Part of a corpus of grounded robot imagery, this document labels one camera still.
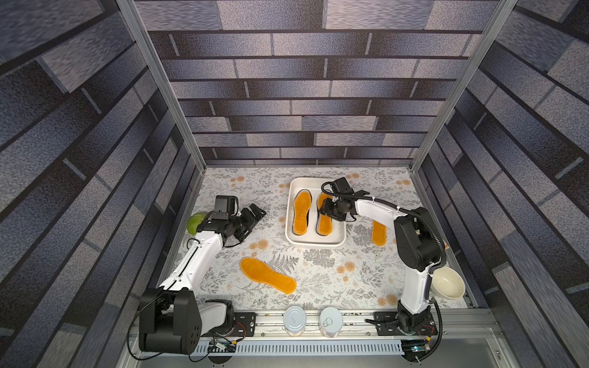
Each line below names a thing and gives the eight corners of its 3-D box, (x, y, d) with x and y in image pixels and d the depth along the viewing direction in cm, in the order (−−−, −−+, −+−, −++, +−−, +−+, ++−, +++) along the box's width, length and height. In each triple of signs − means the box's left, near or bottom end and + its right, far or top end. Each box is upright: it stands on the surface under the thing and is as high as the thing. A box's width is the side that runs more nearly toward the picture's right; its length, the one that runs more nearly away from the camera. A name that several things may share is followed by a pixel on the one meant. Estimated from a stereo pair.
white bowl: (432, 300, 80) (440, 296, 76) (422, 270, 87) (428, 265, 83) (461, 300, 80) (471, 296, 76) (448, 270, 87) (456, 265, 83)
